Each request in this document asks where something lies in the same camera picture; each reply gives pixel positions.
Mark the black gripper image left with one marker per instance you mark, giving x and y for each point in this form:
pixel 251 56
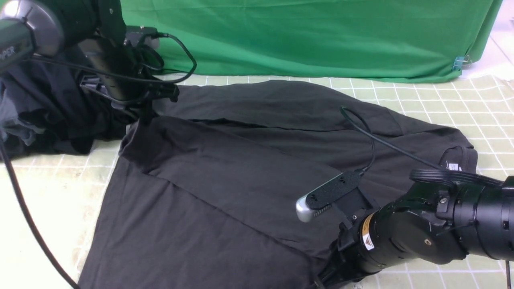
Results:
pixel 129 89

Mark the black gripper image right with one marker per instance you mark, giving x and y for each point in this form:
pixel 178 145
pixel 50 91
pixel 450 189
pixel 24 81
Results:
pixel 349 262

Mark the gray long-sleeved shirt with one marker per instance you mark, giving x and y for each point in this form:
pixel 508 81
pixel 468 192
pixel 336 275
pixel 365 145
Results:
pixel 204 196

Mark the pile of black clothes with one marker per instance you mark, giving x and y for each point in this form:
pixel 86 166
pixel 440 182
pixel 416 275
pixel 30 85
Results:
pixel 44 111

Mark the green backdrop cloth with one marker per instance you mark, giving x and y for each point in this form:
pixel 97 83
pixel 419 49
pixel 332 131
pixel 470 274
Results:
pixel 406 41

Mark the blue binder clip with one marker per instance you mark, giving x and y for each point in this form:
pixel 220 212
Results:
pixel 461 63

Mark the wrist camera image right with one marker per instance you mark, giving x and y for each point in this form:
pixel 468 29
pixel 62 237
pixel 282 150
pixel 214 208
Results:
pixel 320 199

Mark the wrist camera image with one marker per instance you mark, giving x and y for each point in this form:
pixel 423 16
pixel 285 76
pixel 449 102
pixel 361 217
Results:
pixel 136 35
pixel 320 199

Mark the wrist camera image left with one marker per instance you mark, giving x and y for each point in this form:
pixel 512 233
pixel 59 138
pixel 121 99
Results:
pixel 136 35

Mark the black cable image right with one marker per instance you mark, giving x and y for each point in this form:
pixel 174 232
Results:
pixel 345 112

